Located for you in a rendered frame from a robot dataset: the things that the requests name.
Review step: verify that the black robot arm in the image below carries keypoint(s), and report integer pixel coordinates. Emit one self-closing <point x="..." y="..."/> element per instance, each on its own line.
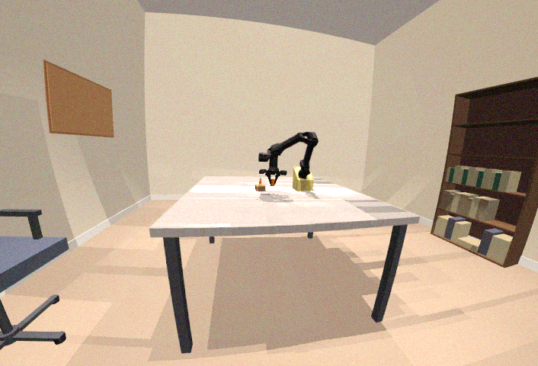
<point x="276" y="149"/>

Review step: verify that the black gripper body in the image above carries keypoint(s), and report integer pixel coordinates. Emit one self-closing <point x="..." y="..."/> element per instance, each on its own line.
<point x="282" y="172"/>

